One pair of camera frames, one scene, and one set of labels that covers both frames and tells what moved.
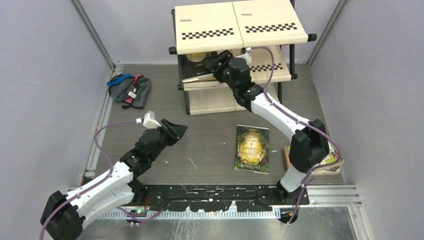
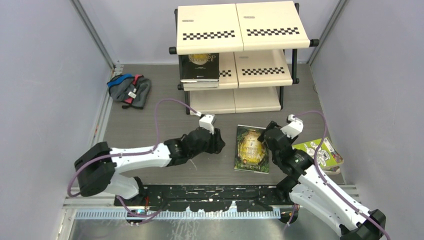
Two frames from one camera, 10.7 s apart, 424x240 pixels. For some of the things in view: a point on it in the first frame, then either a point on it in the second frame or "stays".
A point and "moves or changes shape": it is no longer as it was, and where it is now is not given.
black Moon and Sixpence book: (194, 65) stays
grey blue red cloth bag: (132, 91) stays
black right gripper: (222, 58) → (272, 124)
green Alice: (252, 152) stays
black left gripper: (177, 130) → (217, 144)
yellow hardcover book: (207, 77) moves or changes shape
